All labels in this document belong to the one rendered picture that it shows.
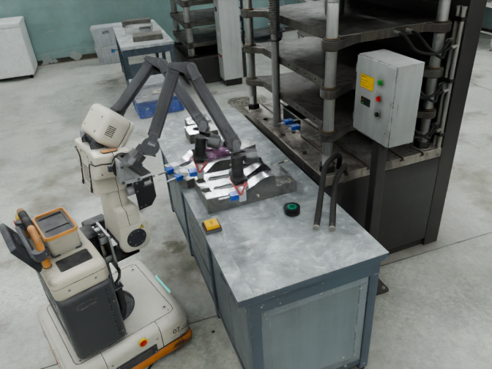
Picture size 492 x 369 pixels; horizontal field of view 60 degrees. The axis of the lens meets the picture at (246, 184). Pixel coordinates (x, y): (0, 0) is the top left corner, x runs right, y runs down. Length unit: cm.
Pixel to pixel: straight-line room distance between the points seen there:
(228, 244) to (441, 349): 136
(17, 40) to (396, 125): 720
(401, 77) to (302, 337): 126
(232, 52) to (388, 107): 461
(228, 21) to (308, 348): 508
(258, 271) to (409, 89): 109
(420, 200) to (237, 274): 162
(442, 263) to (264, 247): 161
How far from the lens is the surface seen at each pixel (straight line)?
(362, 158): 273
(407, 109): 220
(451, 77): 279
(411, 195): 299
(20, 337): 308
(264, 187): 224
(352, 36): 236
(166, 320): 244
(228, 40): 651
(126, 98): 230
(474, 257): 339
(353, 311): 216
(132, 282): 270
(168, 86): 196
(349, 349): 236
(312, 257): 191
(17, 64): 861
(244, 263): 189
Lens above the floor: 204
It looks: 31 degrees down
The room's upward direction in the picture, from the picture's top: 4 degrees counter-clockwise
